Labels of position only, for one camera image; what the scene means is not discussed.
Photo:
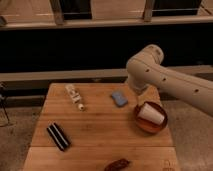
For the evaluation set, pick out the black striped eraser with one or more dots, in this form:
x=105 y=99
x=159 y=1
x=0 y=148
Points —
x=58 y=136

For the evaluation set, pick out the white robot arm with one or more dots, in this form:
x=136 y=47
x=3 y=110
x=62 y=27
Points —
x=144 y=69

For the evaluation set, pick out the blue sponge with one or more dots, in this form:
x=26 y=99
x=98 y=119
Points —
x=119 y=98

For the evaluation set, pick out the white tube with cap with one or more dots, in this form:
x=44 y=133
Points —
x=75 y=96

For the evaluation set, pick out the white paper cup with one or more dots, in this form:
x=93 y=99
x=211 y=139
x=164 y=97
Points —
x=149 y=113

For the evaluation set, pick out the brown wooden bowl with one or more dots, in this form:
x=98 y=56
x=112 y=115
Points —
x=148 y=126

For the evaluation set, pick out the dark red brown object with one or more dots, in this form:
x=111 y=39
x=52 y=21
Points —
x=117 y=165

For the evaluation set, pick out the wooden railing frame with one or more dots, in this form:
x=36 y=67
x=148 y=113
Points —
x=45 y=14

